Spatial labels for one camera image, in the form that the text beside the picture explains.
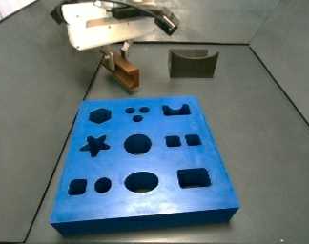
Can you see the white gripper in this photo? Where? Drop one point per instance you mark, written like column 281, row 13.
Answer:
column 92, row 28

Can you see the brown arch bar object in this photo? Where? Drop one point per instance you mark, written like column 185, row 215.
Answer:
column 125, row 72

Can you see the black curved fixture stand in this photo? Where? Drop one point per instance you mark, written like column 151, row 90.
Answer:
column 191, row 63

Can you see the blue foam shape board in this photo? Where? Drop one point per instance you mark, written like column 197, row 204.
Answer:
column 143, row 169

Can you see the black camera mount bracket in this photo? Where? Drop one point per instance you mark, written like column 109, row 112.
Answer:
column 164, row 18

